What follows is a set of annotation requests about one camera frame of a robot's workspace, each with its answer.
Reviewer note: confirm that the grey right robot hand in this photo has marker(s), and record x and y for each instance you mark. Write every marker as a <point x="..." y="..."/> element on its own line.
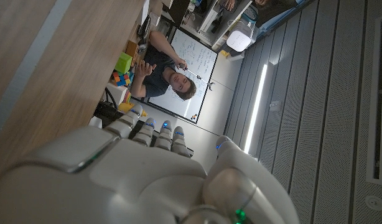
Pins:
<point x="132" y="186"/>

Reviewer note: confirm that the grabber stick tool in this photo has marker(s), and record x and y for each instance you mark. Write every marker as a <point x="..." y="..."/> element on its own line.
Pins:
<point x="197" y="75"/>

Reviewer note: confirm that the white flat device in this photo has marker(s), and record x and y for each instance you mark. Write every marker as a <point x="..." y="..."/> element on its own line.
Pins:
<point x="95" y="122"/>

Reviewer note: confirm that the yellow mustard bottle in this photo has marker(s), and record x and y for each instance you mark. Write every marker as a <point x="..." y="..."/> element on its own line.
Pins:
<point x="125" y="107"/>

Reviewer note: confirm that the colourful tape roll stack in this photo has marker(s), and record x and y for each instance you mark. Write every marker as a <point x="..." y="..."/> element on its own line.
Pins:
<point x="127" y="97"/>

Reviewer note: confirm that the white cube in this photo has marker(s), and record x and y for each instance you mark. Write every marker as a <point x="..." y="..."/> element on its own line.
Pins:
<point x="116" y="93"/>

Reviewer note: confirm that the colourful puzzle cube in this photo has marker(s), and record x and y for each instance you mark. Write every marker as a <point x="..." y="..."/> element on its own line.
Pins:
<point x="121" y="78"/>

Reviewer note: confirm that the seated person in blue t-shirt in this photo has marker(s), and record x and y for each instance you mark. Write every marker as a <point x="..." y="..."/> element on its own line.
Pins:
<point x="156" y="77"/>

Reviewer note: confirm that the green cube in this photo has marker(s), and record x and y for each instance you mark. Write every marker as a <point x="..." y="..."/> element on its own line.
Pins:
<point x="123" y="63"/>

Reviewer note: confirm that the orange brick block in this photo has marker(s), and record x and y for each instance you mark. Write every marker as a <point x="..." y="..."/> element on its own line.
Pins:
<point x="132" y="49"/>

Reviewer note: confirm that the ceiling light strip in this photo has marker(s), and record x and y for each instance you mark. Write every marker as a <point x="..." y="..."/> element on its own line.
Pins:
<point x="255" y="109"/>

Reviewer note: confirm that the white paper cup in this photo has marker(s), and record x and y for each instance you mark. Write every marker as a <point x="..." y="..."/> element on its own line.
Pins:
<point x="155" y="18"/>

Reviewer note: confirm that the white air purifier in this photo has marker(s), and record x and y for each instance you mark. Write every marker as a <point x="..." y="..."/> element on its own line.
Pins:
<point x="239" y="39"/>

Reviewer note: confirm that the white shelf unit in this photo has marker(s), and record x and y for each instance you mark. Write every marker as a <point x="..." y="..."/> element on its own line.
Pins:
<point x="216" y="21"/>

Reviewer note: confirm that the round ceiling fitting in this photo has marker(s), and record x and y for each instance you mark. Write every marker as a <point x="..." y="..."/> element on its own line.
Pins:
<point x="374" y="203"/>

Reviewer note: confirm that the long ceiling vent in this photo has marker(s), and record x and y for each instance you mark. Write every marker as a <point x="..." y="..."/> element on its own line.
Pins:
<point x="377" y="102"/>

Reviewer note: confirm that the whiteboard with black frame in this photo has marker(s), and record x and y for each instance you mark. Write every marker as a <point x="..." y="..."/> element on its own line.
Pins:
<point x="200" y="56"/>

